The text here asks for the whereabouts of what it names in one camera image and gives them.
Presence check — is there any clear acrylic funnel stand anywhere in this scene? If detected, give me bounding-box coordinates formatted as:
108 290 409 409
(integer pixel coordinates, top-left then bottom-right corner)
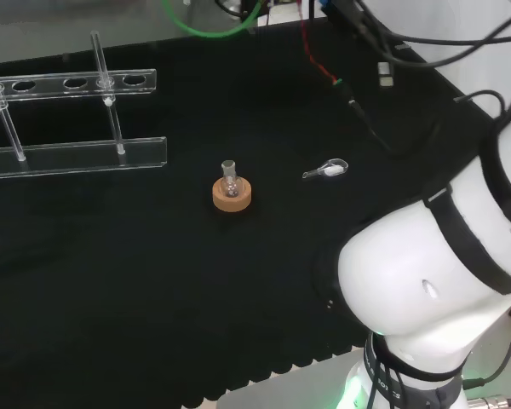
0 30 169 180

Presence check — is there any small round-bottom glass flask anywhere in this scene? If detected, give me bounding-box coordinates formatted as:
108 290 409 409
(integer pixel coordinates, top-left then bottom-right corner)
221 159 244 199

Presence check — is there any black bench cloth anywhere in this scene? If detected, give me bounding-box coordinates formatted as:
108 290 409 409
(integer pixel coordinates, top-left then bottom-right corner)
0 15 502 409

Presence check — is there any cork ring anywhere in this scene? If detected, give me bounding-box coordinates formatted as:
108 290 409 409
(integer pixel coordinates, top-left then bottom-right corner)
211 176 253 213

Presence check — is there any black cable with red wires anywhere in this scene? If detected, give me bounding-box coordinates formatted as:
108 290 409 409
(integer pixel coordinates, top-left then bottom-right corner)
299 0 395 157

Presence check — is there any green cable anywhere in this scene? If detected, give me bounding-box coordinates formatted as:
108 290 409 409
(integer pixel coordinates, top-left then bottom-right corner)
161 0 261 39

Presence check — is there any silver cable plug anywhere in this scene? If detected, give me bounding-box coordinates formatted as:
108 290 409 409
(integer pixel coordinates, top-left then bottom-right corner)
376 60 397 89

